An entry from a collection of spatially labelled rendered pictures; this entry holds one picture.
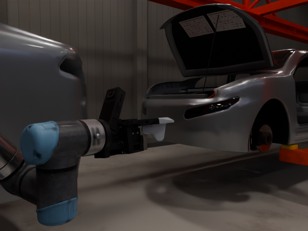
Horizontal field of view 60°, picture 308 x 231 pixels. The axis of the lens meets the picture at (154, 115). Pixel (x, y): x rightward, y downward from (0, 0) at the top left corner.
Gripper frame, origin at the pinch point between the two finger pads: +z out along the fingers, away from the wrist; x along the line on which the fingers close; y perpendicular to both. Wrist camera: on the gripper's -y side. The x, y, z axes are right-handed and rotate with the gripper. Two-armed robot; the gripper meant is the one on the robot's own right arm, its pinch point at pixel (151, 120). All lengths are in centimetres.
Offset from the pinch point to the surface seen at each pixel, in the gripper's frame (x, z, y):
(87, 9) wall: -420, 330, -269
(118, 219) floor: -175, 139, 100
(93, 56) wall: -431, 342, -167
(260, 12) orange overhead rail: -118, 573, -223
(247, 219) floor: -65, 226, 115
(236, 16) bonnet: -60, 248, -113
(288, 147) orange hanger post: -33, 303, 49
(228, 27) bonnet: -77, 263, -107
